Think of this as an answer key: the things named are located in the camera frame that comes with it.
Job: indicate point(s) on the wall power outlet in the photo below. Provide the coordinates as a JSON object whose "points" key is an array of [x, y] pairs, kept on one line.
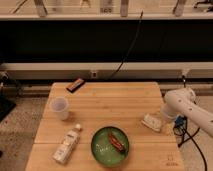
{"points": [[94, 74]]}

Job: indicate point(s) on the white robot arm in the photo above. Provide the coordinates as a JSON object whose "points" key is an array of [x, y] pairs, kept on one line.
{"points": [[181, 101]]}

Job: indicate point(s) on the dark chocolate bar wrapper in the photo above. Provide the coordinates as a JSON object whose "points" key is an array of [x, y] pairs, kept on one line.
{"points": [[75, 85]]}

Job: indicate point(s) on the green bowl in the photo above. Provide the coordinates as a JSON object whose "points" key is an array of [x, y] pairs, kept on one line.
{"points": [[104, 152]]}

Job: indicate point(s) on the brown snack bar in bowl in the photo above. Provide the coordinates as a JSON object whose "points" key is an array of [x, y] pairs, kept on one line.
{"points": [[114, 141]]}

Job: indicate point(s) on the blue connector box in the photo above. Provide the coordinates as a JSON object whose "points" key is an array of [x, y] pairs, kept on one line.
{"points": [[179, 121]]}

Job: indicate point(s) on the white plastic bottle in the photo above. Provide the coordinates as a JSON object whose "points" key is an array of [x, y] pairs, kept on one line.
{"points": [[67, 145]]}

